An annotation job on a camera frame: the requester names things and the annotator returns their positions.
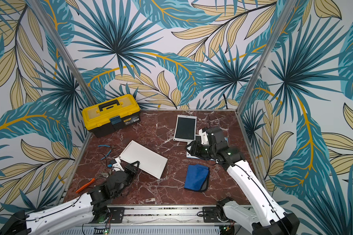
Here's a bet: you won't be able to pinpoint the white drawing tablet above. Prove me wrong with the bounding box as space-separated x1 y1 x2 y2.
173 115 197 143
119 140 168 179

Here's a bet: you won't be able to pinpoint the white drawing tablet front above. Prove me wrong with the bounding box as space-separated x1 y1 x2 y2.
173 115 197 143

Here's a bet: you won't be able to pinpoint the blue microfiber cloth black trim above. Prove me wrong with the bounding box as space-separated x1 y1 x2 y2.
184 164 210 192

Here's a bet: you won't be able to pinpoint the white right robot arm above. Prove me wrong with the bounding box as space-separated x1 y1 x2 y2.
186 127 300 235

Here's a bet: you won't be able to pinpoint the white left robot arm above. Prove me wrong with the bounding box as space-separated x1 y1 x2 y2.
0 161 140 235

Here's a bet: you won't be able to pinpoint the blue framed drawing tablet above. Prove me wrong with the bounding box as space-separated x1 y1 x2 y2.
185 135 206 160

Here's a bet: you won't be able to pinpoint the yellow black toolbox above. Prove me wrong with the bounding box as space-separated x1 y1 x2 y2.
82 94 140 138

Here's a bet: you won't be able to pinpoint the orange handled cutter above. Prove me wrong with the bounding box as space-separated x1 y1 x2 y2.
75 178 96 194

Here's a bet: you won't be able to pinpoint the blue handled pliers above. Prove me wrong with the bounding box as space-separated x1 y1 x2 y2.
98 145 115 160

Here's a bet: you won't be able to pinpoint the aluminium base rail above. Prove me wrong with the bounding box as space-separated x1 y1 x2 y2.
104 206 239 225

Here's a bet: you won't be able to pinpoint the left aluminium corner post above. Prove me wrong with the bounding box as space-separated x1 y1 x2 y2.
27 0 97 105

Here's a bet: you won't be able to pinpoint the aluminium corner post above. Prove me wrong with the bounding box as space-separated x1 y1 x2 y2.
27 0 97 105
236 0 297 116

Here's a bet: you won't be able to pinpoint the right aluminium corner post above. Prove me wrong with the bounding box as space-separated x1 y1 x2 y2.
236 0 297 116

